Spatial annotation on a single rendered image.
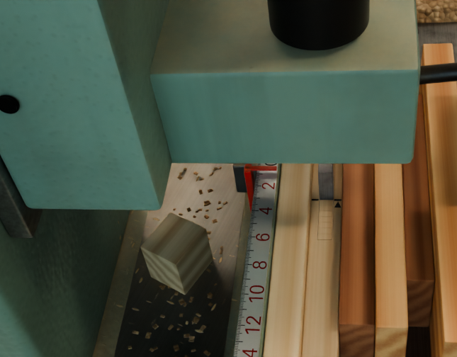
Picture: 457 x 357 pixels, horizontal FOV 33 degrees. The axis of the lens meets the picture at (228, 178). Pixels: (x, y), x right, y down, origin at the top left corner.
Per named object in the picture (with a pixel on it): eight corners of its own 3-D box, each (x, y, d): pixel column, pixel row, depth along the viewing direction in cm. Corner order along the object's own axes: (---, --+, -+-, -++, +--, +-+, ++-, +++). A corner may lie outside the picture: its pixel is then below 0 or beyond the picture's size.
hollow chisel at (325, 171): (334, 223, 51) (332, 173, 47) (320, 223, 51) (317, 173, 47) (334, 212, 51) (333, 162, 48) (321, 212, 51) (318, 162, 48)
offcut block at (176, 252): (179, 242, 66) (170, 211, 63) (213, 259, 64) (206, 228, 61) (150, 277, 64) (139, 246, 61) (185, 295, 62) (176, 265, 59)
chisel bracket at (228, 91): (412, 184, 43) (421, 69, 37) (169, 183, 45) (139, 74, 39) (407, 94, 48) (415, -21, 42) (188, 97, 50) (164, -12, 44)
